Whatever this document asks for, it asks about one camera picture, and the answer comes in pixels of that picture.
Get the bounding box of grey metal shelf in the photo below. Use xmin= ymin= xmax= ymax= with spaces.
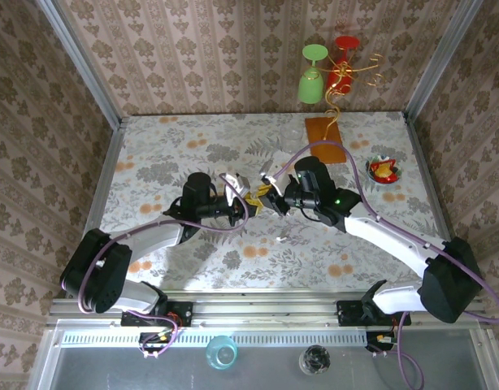
xmin=28 ymin=327 xmax=499 ymax=390

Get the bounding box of dark glass cup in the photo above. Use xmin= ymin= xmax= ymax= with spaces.
xmin=298 ymin=344 xmax=332 ymax=375

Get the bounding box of red wine glass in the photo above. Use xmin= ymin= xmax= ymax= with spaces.
xmin=325 ymin=35 xmax=362 ymax=97

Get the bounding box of clear glass tumbler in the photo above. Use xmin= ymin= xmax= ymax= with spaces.
xmin=280 ymin=123 xmax=306 ymax=154

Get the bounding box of small patterned bowl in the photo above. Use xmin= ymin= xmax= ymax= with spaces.
xmin=365 ymin=156 xmax=403 ymax=186

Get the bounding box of red yellow wrapped candy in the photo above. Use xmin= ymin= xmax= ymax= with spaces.
xmin=369 ymin=158 xmax=399 ymax=182

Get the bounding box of green wine glass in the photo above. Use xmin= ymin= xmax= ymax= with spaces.
xmin=297 ymin=43 xmax=330 ymax=105

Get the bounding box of aluminium side rail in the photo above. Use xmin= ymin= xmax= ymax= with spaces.
xmin=64 ymin=117 xmax=127 ymax=293
xmin=401 ymin=111 xmax=470 ymax=296

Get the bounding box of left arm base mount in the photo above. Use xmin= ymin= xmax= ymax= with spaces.
xmin=121 ymin=300 xmax=193 ymax=328

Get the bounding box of black connector block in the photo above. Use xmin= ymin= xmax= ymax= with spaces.
xmin=365 ymin=331 xmax=397 ymax=353
xmin=138 ymin=331 xmax=174 ymax=353

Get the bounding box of blue glass cup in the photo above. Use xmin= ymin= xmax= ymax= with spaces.
xmin=205 ymin=335 xmax=238 ymax=371

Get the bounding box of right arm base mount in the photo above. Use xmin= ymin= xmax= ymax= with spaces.
xmin=336 ymin=299 xmax=412 ymax=327

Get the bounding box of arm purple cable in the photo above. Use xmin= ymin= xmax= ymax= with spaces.
xmin=271 ymin=140 xmax=499 ymax=387
xmin=61 ymin=172 xmax=250 ymax=358

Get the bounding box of perforated metal cable strip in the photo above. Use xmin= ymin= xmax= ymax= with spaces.
xmin=60 ymin=331 xmax=397 ymax=347

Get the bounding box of aluminium frame post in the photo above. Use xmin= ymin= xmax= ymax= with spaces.
xmin=403 ymin=0 xmax=484 ymax=119
xmin=37 ymin=0 xmax=124 ymax=129

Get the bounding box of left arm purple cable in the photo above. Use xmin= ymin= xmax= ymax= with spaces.
xmin=61 ymin=172 xmax=250 ymax=358

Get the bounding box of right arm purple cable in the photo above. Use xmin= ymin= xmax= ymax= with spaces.
xmin=271 ymin=140 xmax=499 ymax=387

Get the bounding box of aluminium front frame rail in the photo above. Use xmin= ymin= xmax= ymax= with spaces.
xmin=46 ymin=290 xmax=494 ymax=328

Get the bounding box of gold wire rack wooden base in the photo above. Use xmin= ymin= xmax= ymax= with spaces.
xmin=304 ymin=51 xmax=388 ymax=166

